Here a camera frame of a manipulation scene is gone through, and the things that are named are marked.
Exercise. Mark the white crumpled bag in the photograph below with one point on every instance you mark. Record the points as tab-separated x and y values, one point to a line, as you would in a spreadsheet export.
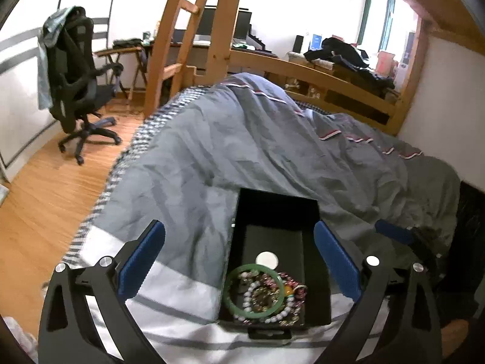
17	339

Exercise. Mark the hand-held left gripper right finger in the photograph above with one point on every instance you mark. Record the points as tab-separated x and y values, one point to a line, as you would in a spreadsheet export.
337	263

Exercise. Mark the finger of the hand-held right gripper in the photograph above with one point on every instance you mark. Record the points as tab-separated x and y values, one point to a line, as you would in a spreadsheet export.
394	231

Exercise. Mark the green window frame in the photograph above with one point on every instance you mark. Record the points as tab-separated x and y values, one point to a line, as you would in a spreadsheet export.
379	15

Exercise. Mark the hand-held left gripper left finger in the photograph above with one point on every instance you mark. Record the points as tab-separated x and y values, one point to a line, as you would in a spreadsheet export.
140	263

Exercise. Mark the black rectangular box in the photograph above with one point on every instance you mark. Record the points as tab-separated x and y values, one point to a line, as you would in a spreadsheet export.
272	235

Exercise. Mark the black speaker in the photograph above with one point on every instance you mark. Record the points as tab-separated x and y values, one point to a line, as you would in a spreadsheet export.
298	44

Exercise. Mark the black computer monitor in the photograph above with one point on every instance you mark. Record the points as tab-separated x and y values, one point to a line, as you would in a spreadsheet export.
225	22

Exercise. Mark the green jade bangle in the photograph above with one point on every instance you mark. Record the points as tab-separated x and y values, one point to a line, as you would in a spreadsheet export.
229	299

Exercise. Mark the wooden folding table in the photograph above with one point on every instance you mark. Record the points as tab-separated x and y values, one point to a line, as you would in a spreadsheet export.
121	51

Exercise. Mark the wooden bunk bed frame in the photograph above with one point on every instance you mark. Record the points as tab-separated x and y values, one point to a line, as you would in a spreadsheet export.
223	19

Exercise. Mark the pile of dark clothes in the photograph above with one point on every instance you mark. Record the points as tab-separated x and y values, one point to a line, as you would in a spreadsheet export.
348	55

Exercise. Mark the white sliding door wardrobe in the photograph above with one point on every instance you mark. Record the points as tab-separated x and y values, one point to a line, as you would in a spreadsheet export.
22	64

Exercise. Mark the grey striped duvet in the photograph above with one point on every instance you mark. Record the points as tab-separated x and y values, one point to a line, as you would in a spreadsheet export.
246	151

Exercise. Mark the denim shirt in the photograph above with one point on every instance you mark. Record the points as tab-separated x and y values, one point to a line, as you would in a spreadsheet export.
47	45

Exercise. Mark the wooden desk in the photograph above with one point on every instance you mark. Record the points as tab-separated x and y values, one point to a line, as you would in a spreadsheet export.
197	55

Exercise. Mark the black office chair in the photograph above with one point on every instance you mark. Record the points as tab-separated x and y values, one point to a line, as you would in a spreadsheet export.
75	83

